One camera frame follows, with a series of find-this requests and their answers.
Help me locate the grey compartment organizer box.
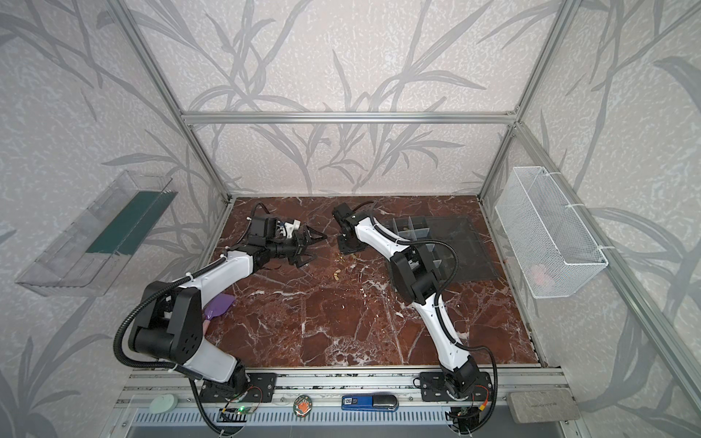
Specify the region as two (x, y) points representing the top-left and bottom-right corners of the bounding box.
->
(382, 216), (443, 270)

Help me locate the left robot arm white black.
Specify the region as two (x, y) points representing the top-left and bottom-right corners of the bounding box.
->
(113, 215), (327, 383)

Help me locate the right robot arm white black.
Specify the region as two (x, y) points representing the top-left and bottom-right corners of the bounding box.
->
(332, 204), (491, 401)

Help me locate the pink purple spatula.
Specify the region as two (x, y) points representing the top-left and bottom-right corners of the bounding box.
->
(203, 293), (235, 335)

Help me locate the blue black usb device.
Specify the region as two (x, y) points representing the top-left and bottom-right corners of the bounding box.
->
(341, 393), (399, 412)

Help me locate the round orange button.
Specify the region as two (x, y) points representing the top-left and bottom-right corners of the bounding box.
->
(293, 394), (313, 418)

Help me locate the pink object in basket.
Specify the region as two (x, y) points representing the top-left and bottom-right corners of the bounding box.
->
(530, 264), (555, 289)

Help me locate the white round disc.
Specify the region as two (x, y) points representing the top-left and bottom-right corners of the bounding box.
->
(149, 393), (178, 415)

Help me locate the grey rectangular pad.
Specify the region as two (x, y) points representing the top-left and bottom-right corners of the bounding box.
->
(507, 389), (581, 424)

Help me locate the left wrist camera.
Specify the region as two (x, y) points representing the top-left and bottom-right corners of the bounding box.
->
(277, 220), (301, 239)

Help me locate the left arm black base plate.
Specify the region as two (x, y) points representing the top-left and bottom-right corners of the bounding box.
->
(199, 372), (277, 403)

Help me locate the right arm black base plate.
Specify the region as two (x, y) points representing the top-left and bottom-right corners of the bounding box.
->
(413, 372), (493, 403)

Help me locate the clear plastic wall bin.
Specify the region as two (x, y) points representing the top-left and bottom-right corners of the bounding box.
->
(16, 171), (177, 297)

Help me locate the white wire mesh basket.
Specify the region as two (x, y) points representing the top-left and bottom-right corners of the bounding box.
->
(496, 166), (609, 299)

